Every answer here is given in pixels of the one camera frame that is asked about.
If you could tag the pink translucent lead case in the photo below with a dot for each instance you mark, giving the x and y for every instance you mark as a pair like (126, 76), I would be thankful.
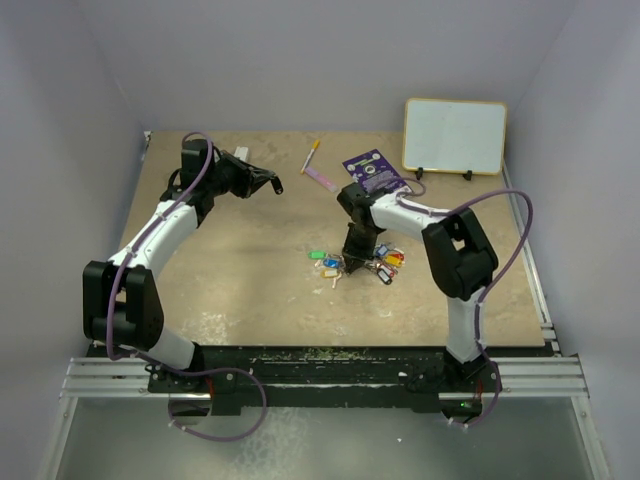
(321, 179)

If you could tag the yellow capped marker pen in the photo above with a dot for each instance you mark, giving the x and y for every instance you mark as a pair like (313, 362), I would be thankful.
(309, 156)

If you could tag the black white key tag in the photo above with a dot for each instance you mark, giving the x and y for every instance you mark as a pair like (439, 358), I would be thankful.
(277, 185)

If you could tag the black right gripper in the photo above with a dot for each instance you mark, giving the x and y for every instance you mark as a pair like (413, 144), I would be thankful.
(354, 257)

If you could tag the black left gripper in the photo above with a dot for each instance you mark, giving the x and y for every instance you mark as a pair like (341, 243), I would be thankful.
(250, 178)

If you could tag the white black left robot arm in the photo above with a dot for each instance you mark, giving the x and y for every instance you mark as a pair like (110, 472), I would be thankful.
(121, 303)

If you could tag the black whiteboard stand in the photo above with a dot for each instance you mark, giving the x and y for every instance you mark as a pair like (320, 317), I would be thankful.
(420, 172)

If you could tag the large blue key tag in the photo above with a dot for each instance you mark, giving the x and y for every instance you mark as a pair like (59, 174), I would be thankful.
(382, 250)

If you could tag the yellow framed whiteboard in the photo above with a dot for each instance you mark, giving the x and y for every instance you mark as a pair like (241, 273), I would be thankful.
(454, 136)

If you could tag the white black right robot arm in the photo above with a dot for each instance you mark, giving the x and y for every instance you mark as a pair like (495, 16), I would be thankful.
(461, 259)

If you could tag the purple paperback book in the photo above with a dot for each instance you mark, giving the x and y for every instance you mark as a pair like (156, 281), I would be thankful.
(372, 171)

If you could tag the yellow key tag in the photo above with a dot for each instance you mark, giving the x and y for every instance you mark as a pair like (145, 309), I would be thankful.
(329, 273)
(394, 260)

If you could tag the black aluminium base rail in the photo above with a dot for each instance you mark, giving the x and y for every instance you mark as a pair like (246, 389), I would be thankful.
(422, 379)

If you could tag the small blue key tag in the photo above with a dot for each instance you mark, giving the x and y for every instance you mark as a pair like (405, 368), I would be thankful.
(332, 263)

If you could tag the white stapler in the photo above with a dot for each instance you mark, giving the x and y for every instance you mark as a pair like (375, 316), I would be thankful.
(241, 152)

